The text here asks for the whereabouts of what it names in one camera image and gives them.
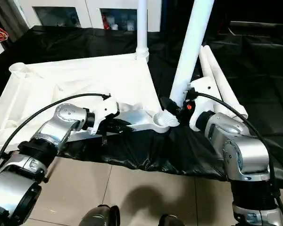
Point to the white plastic table top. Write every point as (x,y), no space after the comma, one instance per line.
(73,80)

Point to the white plastic table leg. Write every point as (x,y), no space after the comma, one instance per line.
(206,66)
(226,89)
(193,47)
(141,28)

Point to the black plastic mat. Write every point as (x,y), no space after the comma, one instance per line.
(261,82)

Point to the large black box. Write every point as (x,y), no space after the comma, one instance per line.
(221,14)

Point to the red bottle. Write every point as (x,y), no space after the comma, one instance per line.
(105,21)

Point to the white cabinet with glass doors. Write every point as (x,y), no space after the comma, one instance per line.
(89,11)

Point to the grey curtain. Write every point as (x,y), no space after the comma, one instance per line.
(7,18)

